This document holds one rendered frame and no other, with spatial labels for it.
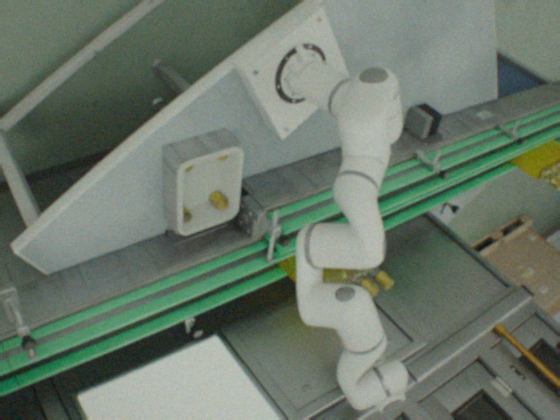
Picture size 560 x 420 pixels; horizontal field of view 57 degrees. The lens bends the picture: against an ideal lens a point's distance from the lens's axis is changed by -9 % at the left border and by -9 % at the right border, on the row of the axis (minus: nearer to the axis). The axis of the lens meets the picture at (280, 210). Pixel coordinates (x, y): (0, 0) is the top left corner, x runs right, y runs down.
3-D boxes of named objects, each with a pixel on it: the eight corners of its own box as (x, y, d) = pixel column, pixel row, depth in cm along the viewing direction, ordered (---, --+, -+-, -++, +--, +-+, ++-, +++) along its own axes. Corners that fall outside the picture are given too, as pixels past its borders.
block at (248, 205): (235, 224, 151) (249, 240, 147) (238, 197, 145) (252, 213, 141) (246, 220, 153) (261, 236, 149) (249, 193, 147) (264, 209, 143)
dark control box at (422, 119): (403, 126, 183) (421, 139, 179) (409, 106, 178) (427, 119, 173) (419, 121, 188) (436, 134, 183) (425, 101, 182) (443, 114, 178)
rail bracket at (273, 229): (249, 245, 149) (276, 276, 141) (255, 196, 138) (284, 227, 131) (259, 241, 150) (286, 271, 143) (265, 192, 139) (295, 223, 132)
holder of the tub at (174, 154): (163, 231, 146) (177, 250, 142) (162, 145, 128) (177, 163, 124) (219, 211, 155) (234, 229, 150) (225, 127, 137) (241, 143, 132)
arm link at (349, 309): (399, 290, 113) (334, 286, 121) (373, 213, 101) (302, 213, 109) (376, 354, 103) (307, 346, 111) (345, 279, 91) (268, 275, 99)
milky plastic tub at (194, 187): (163, 218, 142) (179, 239, 137) (162, 145, 128) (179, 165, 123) (221, 198, 151) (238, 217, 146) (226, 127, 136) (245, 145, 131)
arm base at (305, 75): (267, 62, 125) (311, 87, 115) (307, 29, 126) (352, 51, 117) (291, 107, 137) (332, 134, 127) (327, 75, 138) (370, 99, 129)
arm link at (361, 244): (317, 172, 106) (292, 231, 98) (384, 169, 99) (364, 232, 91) (341, 218, 115) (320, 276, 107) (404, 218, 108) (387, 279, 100)
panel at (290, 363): (71, 399, 127) (132, 517, 107) (69, 393, 125) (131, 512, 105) (349, 273, 172) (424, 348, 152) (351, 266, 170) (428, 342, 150)
